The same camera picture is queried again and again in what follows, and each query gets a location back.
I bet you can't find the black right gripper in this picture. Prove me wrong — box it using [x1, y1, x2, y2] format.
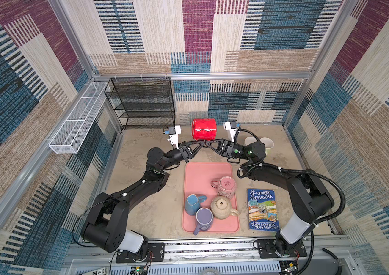
[205, 137, 251, 161]

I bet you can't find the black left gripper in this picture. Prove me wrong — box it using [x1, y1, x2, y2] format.
[159, 143, 203, 174]

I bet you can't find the red ceramic mug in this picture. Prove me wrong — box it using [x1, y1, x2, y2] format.
[191, 119, 217, 140]

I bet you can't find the white ceramic mug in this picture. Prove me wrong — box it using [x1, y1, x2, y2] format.
[244, 136, 257, 146]

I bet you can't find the pink patterned glass mug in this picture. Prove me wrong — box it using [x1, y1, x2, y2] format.
[210, 176, 237, 199]

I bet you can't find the light green ceramic mug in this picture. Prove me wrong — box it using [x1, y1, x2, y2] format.
[260, 137, 275, 155]

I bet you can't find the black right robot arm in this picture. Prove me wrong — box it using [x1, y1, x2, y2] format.
[204, 139, 345, 257]

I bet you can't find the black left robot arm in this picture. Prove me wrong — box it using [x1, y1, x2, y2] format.
[80, 140, 206, 261]

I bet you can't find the blue ceramic mug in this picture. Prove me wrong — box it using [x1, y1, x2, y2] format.
[184, 194, 207, 216]

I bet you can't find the beige speckled ceramic mug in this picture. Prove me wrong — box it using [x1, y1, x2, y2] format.
[210, 196, 240, 220]

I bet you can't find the purple ceramic mug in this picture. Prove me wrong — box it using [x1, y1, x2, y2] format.
[193, 207, 214, 236]

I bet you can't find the blue treehouse paperback book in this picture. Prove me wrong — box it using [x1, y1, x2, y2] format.
[247, 189, 280, 232]

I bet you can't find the black wire shelf rack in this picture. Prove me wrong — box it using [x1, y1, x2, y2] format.
[105, 77, 176, 130]

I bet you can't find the aluminium front rail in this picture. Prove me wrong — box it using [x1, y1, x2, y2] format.
[60, 236, 366, 275]

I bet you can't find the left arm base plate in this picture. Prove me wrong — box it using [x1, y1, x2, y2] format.
[115, 242, 165, 264]

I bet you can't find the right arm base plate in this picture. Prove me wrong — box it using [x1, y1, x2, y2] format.
[254, 239, 308, 259]

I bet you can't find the white wire mesh basket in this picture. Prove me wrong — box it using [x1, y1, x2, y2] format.
[49, 82, 108, 154]

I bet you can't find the black corrugated cable conduit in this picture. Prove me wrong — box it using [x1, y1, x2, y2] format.
[237, 128, 346, 226]

